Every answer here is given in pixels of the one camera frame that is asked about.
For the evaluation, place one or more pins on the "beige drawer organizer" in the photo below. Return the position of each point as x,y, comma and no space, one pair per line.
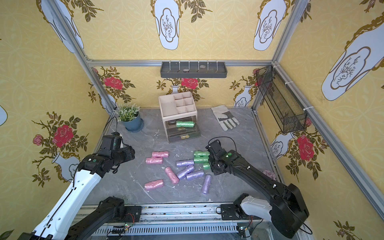
179,107

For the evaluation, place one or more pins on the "grey wall shelf tray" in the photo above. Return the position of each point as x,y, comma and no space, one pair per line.
194,69

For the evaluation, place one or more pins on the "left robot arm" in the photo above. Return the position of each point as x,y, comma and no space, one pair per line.
57,224

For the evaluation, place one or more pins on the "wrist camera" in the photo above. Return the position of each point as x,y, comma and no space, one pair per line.
110,144
215,149

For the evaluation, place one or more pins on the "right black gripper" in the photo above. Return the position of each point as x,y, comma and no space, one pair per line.
214,159

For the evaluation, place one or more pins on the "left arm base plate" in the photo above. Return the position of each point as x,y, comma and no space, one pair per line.
132,214

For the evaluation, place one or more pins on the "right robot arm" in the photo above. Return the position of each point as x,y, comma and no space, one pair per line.
284,207

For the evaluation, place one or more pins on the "potted green plant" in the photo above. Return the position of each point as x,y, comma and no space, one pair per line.
130,117

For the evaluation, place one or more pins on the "green trash bag roll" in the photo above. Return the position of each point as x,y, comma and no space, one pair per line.
201,160
206,166
201,154
185,124

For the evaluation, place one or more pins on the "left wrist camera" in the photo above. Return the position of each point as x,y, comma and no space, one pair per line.
110,144

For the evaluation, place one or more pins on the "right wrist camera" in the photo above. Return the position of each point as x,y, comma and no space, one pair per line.
215,149

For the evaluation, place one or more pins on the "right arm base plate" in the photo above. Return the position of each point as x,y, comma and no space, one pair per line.
230,212

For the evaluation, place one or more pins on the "purple trash bag roll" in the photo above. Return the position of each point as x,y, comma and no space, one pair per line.
206,184
195,175
182,174
184,163

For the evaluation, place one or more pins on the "pink trash bag roll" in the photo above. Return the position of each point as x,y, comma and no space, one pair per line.
172,176
154,161
154,185
161,154

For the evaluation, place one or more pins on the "grey work glove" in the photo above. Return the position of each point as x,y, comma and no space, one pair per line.
225,118

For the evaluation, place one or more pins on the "black wire mesh basket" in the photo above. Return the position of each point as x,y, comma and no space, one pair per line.
284,106

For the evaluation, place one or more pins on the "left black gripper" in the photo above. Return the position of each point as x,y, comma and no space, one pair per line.
127,153

